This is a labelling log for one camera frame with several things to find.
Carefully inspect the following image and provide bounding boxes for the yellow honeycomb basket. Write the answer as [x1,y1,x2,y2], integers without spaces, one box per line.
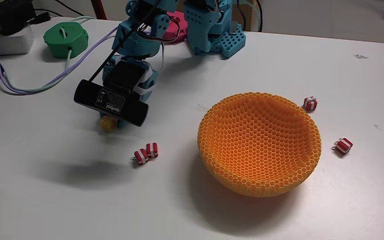
[197,91,323,198]

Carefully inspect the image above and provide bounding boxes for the pale fastening strap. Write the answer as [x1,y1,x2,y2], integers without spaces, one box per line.
[114,55,155,98]

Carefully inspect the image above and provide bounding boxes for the pink round cable box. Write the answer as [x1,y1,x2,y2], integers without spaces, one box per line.
[161,10,189,44]

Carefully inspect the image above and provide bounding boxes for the yellow toy cube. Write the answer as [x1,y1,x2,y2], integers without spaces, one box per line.
[99,114,118,133]

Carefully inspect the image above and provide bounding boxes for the purple cable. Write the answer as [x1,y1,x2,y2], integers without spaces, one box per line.
[0,25,119,96]

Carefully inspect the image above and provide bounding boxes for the green round cable box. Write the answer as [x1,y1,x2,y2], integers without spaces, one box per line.
[43,21,89,60]

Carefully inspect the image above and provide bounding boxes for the red white striped cube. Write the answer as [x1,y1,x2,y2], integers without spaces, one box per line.
[133,148,149,166]
[145,142,159,159]
[333,137,354,155]
[303,95,319,113]

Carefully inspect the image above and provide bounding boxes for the mint green cable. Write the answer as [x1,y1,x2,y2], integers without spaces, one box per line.
[0,15,96,94]

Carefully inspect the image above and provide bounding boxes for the white power block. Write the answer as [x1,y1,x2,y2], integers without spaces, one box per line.
[0,23,35,56]

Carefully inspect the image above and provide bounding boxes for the black power plug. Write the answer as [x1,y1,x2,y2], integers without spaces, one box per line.
[28,11,51,26]

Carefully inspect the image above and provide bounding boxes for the black power adapter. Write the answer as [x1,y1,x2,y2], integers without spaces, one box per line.
[0,0,37,36]

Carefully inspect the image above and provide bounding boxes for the red metal pole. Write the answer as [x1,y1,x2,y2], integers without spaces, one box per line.
[90,0,108,21]

